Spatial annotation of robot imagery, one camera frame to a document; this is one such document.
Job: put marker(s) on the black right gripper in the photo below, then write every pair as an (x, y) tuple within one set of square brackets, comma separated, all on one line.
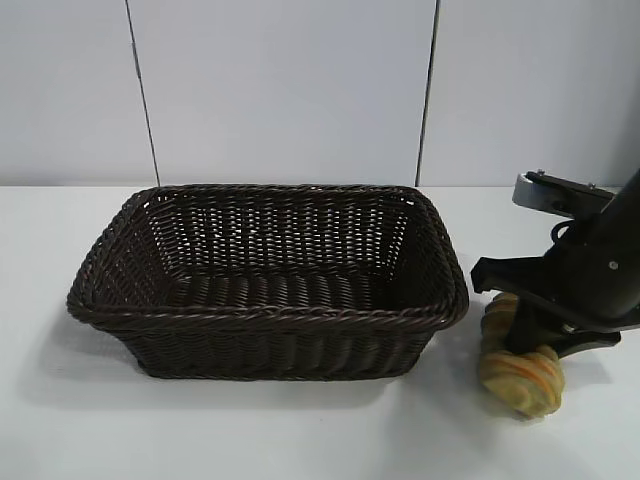
[(612, 280)]

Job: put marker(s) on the long striped bread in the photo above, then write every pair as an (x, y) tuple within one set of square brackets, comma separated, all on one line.
[(520, 385)]

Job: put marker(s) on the dark brown woven basket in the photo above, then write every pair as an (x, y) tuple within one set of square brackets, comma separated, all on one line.
[(270, 345)]

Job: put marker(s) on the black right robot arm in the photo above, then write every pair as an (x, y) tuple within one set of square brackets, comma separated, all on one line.
[(631, 200)]

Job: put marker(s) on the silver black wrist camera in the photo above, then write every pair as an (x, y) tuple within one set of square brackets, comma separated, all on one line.
[(532, 195)]

